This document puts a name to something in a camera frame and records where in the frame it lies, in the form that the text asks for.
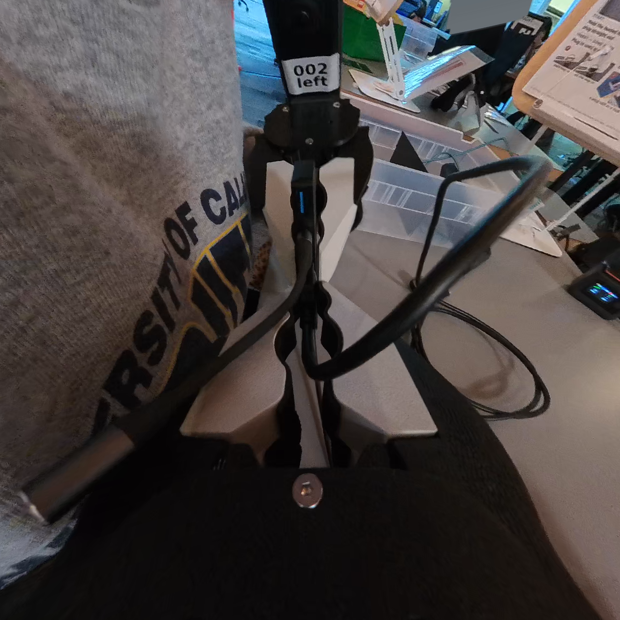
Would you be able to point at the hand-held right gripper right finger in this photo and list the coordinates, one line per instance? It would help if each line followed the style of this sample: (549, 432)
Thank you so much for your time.
(387, 402)

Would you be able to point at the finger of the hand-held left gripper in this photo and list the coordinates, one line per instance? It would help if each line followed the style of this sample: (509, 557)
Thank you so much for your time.
(339, 208)
(278, 218)

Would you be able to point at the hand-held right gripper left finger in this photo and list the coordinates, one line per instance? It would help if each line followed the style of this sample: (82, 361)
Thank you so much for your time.
(242, 402)

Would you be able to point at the green plastic bin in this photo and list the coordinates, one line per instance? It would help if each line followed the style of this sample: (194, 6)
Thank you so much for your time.
(368, 34)

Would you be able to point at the clear plastic bin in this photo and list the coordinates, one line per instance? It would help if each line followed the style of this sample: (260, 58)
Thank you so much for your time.
(411, 203)
(436, 131)

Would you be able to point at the white folding stand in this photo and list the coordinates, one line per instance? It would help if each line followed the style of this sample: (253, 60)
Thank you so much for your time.
(392, 63)

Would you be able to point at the clear acrylic panel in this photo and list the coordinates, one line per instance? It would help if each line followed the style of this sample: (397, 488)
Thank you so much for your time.
(445, 68)

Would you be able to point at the grey printed sweatshirt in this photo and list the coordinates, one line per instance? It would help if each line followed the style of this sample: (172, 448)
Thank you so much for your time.
(97, 145)

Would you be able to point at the black device with display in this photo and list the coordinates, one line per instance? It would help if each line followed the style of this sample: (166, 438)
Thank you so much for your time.
(598, 290)

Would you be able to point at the wooden framed sign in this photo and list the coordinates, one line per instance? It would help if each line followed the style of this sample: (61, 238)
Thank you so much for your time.
(581, 58)

